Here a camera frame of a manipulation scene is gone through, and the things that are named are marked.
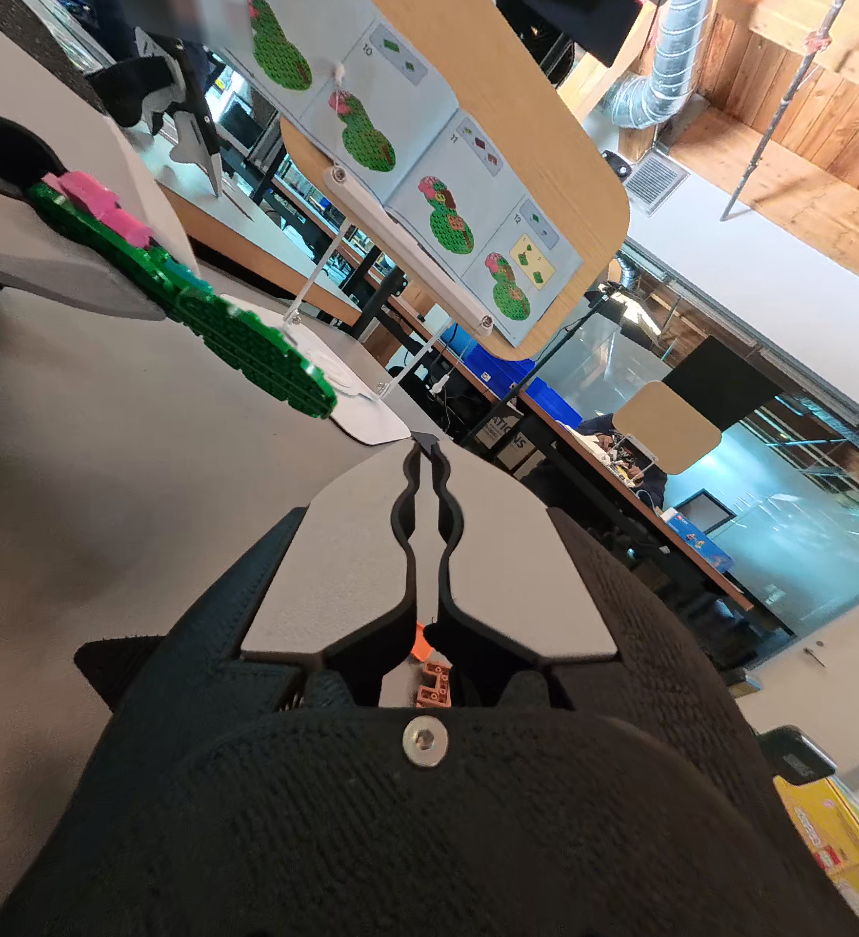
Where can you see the small wooden stand board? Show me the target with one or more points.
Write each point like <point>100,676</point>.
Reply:
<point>667,428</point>

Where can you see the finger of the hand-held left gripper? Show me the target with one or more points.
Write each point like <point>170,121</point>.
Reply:
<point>122,168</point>
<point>19,252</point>

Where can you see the black monitor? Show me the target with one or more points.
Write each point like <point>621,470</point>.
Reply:
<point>704,511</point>

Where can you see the glass partition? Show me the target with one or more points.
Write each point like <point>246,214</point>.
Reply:
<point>810,512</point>

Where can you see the black light stand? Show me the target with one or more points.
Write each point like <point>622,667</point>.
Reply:
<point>546,366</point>

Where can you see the lego instruction booklet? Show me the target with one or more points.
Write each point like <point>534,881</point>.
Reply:
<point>414,146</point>

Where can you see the wood edged table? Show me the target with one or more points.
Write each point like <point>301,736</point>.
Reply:
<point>253,234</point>

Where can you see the black panel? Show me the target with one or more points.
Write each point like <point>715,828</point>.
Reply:
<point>729,384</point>

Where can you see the white clip bar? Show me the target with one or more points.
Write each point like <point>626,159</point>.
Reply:
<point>400,241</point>

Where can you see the orange lego piece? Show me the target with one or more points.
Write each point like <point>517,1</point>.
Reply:
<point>422,643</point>

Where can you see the wooden book stand board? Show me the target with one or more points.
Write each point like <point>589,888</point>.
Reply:
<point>546,146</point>

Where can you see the black box-shaped device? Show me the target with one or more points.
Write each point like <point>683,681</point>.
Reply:
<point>795,754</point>

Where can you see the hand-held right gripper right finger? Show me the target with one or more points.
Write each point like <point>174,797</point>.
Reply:
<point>524,578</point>

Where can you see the white stand base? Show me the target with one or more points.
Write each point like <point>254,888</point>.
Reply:
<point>371,419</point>

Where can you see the blue lego box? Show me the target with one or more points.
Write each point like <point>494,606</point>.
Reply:
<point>696,543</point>

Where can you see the metal scaffold pole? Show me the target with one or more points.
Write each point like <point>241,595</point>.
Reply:
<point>780,110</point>

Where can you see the black white sign board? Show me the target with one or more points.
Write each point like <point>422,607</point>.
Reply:
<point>506,435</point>

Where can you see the grey vent grille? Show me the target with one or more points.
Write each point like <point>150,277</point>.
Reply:
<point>656,183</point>

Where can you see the yellow lego box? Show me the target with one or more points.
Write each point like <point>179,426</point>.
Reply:
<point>839,834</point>

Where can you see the reddish brown lego pieces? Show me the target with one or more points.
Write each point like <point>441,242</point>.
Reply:
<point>435,686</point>

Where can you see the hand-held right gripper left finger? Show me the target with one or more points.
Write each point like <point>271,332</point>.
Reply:
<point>334,578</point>

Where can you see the black grey angular stand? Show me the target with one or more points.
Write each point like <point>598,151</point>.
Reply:
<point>136,88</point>

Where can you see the long work table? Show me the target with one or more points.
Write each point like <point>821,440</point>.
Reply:
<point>656,534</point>

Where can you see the silver ventilation duct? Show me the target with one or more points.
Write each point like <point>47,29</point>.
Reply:
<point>663,73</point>

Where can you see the blue storage crates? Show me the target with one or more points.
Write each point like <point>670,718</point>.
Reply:
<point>495,366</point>

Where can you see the green lego plate build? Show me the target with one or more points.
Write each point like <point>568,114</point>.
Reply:
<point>253,344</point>

